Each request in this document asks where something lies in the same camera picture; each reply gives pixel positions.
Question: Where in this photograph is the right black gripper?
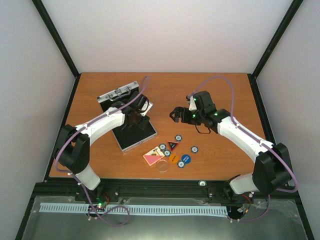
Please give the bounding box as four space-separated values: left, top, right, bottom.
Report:
170 106 205 126

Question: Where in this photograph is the aluminium poker case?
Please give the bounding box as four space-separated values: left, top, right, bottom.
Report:
96 81 158 153

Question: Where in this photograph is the blue green chip stack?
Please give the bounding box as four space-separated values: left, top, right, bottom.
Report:
175 134 182 142

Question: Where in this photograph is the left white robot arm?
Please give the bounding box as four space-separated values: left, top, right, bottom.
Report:
54 94 157 202

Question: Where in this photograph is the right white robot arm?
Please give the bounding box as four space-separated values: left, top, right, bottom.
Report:
169 91 293 202

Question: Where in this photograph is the triangular all in button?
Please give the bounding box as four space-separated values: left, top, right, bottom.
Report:
167 141 179 152

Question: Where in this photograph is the pink yellow card deck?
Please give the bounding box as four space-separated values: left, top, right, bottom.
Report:
143 146 165 166

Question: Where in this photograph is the orange big blind button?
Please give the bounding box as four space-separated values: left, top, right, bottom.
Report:
169 154 179 164

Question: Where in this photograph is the blue small blind button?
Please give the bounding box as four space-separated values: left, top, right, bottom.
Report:
181 154 192 164

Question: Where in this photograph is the clear round dealer button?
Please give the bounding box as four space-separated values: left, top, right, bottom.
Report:
156 159 170 173

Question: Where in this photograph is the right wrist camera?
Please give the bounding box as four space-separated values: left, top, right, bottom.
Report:
186 95 197 111

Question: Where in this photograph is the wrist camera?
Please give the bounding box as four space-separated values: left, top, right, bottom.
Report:
140 101 154 117
186 95 197 111

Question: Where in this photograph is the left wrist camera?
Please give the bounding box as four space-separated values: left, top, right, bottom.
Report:
140 101 154 117

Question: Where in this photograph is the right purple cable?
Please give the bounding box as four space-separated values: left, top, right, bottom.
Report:
187 75 300 223

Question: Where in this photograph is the black aluminium frame rail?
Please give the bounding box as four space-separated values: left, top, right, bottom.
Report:
32 176 301 206

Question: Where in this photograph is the light blue cable duct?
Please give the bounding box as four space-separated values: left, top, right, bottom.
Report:
38 203 228 218

